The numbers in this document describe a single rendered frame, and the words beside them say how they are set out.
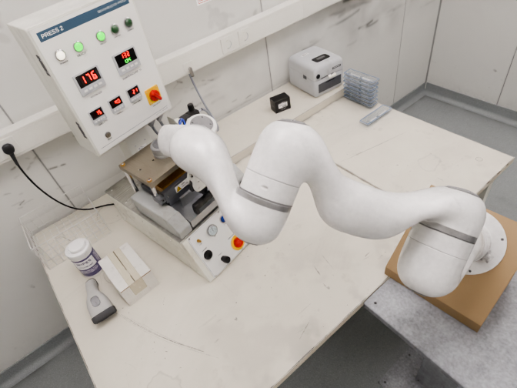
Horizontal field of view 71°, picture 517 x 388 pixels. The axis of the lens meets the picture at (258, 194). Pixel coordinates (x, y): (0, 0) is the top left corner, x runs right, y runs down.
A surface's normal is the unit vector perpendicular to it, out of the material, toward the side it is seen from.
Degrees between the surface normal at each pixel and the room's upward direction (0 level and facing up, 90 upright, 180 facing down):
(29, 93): 90
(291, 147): 53
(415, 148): 0
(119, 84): 90
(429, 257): 44
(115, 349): 0
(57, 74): 90
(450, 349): 0
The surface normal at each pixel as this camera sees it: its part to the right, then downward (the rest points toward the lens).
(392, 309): -0.15, -0.70
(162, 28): 0.62, 0.48
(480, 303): -0.60, -0.11
